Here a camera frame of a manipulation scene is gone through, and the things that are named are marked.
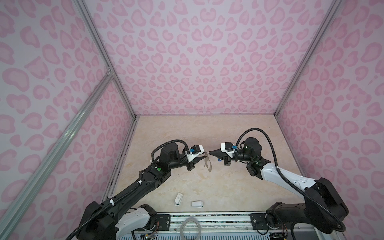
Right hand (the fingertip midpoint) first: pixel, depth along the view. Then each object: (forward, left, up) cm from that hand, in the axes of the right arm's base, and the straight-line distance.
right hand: (212, 151), depth 71 cm
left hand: (+1, +4, -1) cm, 4 cm away
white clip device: (-16, +17, -21) cm, 31 cm away
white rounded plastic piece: (-18, +7, -23) cm, 30 cm away
